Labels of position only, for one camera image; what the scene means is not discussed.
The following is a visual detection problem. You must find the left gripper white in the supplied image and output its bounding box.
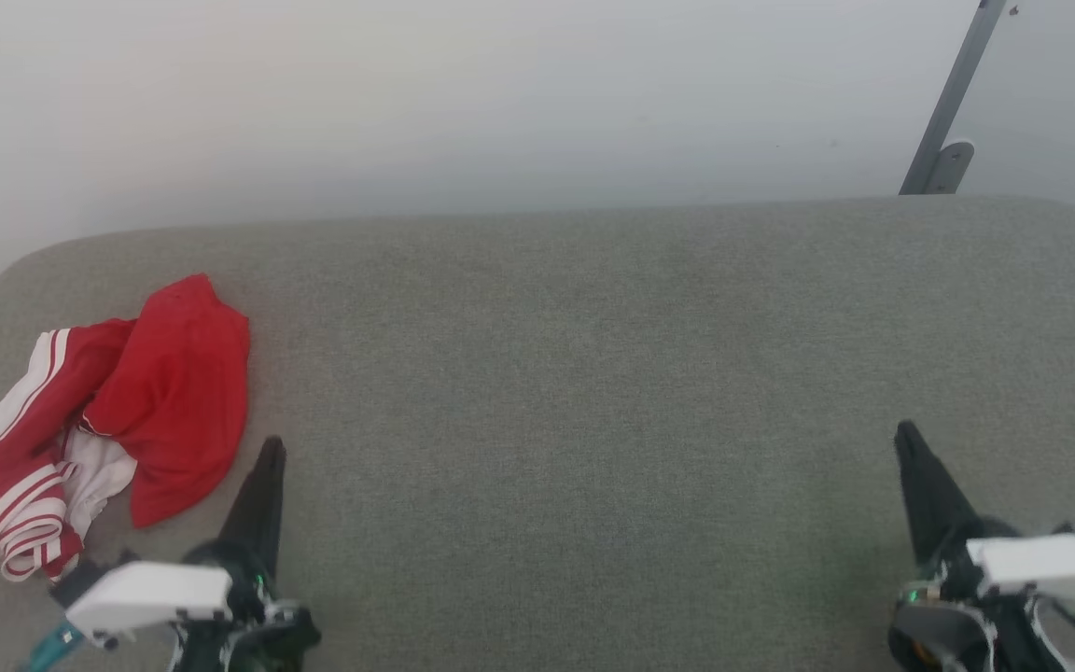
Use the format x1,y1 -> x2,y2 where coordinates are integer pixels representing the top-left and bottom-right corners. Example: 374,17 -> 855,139
64,436 -> 286,647

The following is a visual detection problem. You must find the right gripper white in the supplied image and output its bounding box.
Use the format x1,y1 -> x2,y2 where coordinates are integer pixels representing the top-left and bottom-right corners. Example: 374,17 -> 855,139
894,420 -> 1075,605

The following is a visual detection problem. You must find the grey metal mounting bracket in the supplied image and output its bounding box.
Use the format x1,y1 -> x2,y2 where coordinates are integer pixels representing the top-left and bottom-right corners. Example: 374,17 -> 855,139
925,140 -> 975,195

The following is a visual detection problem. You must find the grey fabric sofa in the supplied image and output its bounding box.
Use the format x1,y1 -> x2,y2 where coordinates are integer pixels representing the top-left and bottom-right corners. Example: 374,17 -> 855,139
0,194 -> 1075,672

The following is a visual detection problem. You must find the grey metal pole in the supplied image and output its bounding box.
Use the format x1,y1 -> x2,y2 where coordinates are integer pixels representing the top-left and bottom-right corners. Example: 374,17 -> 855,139
899,0 -> 1008,195

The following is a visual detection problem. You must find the red white basketball jersey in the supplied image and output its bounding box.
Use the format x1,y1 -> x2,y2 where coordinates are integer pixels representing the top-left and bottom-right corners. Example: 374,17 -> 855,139
0,273 -> 251,583

